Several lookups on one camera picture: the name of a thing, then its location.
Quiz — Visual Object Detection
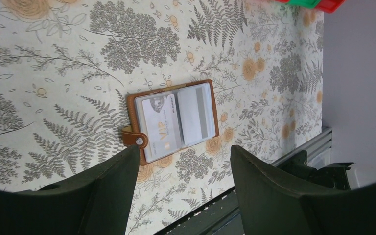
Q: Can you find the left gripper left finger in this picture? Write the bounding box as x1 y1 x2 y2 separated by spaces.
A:
0 145 140 235

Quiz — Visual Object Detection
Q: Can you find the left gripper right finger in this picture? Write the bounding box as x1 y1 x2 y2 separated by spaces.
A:
231 145 376 235

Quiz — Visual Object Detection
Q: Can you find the brown leather card holder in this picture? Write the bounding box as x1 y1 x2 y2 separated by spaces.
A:
122 79 219 166

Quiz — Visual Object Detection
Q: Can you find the silver diamond VIP card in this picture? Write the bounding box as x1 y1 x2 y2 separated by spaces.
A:
142 94 182 162

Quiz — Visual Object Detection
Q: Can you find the silver striped card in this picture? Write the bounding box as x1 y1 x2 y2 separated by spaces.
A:
176 83 216 146

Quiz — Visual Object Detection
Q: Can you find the floral table mat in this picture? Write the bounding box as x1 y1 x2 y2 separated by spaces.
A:
0 0 324 235

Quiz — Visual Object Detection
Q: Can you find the left red bin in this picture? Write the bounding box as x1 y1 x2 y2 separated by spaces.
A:
274 0 289 3

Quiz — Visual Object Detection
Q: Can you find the red bin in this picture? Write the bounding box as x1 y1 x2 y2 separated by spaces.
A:
274 0 289 3
315 0 345 14

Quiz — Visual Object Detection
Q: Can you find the green bin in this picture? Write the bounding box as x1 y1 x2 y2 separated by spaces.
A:
287 0 321 9

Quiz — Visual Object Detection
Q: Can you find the right red bin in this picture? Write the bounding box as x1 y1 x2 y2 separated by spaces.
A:
315 0 345 14

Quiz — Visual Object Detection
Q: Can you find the aluminium frame rail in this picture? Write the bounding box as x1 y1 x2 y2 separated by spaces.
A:
271 126 332 168

